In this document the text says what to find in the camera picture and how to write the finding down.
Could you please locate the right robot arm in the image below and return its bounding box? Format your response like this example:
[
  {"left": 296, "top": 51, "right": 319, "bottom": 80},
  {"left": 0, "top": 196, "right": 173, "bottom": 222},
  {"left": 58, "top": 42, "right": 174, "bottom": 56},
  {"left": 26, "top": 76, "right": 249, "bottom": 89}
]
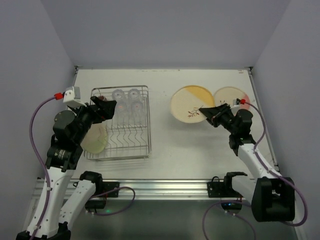
[{"left": 199, "top": 103, "right": 295, "bottom": 222}]

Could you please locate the pink beige plate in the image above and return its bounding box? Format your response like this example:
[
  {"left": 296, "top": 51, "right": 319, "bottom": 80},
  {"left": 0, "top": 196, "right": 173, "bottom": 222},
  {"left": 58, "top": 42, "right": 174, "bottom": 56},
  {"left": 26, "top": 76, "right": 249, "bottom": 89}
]
[{"left": 213, "top": 86, "right": 250, "bottom": 107}]

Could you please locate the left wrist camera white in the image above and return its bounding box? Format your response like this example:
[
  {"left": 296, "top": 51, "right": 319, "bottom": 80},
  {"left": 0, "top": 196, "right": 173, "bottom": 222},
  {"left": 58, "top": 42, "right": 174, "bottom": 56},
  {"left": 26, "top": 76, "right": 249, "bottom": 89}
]
[{"left": 63, "top": 86, "right": 86, "bottom": 108}]

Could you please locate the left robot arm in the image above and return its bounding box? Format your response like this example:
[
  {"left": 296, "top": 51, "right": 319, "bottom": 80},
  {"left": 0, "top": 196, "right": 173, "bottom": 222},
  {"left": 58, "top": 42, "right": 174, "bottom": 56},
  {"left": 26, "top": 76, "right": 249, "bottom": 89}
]
[{"left": 16, "top": 96, "right": 117, "bottom": 240}]

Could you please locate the brown ceramic mug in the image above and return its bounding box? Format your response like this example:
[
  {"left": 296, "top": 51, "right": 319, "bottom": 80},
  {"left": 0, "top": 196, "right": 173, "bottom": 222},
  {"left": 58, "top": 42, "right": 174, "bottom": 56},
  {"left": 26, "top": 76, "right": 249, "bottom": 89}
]
[{"left": 98, "top": 95, "right": 108, "bottom": 101}]

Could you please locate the metal wire dish rack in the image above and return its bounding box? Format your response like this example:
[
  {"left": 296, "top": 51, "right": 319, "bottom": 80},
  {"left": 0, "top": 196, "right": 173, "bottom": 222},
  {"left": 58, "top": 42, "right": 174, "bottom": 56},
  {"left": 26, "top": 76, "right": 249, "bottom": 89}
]
[{"left": 84, "top": 85, "right": 152, "bottom": 161}]

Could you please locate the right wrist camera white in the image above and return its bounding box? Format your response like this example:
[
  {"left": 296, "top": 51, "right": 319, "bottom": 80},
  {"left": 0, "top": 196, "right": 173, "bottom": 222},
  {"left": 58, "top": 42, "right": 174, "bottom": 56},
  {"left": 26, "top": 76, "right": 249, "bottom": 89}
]
[{"left": 231, "top": 98, "right": 241, "bottom": 109}]

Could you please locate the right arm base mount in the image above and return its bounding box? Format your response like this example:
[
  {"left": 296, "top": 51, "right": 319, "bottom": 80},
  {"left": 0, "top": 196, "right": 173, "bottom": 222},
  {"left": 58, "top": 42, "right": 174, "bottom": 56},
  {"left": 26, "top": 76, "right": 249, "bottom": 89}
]
[{"left": 206, "top": 176, "right": 243, "bottom": 202}]

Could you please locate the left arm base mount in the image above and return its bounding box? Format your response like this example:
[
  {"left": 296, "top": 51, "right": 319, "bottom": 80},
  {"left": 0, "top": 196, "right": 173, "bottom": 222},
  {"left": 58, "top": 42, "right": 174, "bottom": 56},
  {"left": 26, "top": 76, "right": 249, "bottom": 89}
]
[{"left": 84, "top": 181, "right": 120, "bottom": 213}]

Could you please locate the beige floral plate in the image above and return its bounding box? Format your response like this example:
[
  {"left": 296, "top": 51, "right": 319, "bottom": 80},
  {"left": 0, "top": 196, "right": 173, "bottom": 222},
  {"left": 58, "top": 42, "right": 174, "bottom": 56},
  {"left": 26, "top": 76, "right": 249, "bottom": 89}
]
[{"left": 170, "top": 85, "right": 215, "bottom": 124}]

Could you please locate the aluminium front rail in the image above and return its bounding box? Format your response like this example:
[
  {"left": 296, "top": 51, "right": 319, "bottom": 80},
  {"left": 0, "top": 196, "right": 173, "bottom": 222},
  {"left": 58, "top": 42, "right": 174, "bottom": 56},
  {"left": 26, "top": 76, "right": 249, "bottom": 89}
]
[{"left": 34, "top": 178, "right": 258, "bottom": 201}]

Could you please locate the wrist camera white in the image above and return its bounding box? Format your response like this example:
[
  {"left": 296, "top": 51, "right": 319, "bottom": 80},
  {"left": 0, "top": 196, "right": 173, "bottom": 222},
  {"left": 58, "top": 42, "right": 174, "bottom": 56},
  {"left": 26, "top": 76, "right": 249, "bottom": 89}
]
[
  {"left": 231, "top": 98, "right": 241, "bottom": 109},
  {"left": 63, "top": 86, "right": 86, "bottom": 108}
]

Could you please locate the green plate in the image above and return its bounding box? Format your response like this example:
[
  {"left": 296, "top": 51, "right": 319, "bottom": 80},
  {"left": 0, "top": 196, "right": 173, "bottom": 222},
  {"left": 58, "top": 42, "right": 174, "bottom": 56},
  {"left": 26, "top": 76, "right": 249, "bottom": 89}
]
[{"left": 80, "top": 123, "right": 108, "bottom": 154}]

